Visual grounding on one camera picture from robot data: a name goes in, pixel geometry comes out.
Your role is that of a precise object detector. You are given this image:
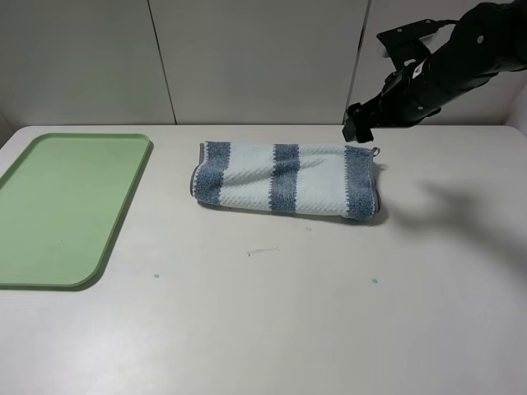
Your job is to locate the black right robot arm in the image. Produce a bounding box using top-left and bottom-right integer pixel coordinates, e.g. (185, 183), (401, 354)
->
(343, 1), (526, 143)

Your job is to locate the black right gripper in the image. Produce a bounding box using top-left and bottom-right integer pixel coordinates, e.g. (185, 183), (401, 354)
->
(343, 61), (453, 143)

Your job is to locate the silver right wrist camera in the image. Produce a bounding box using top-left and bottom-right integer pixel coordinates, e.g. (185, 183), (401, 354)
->
(376, 20), (441, 71)

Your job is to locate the clear plastic tag fastener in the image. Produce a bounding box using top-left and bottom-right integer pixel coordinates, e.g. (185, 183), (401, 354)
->
(246, 247), (280, 257)

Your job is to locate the green plastic tray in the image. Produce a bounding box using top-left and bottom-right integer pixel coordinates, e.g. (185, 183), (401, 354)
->
(1, 133), (153, 290)

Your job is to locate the blue white striped towel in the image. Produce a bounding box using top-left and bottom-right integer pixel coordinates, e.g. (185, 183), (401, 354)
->
(190, 141), (380, 221)

